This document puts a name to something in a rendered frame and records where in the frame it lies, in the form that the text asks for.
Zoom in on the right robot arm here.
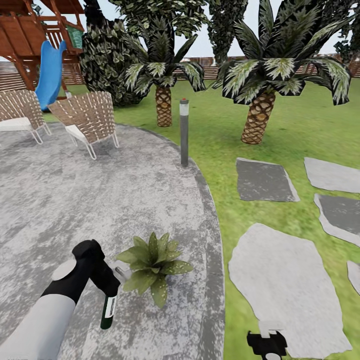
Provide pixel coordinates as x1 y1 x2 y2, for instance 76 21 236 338
247 320 288 360

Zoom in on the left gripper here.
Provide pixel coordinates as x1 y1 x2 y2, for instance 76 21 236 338
90 264 121 297

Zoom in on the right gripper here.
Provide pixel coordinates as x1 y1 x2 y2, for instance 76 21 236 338
247 331 288 356

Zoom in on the insectifuge atomizer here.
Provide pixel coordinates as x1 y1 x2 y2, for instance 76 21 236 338
100 294 117 330

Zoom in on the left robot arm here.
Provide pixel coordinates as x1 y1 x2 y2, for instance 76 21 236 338
0 239 132 360

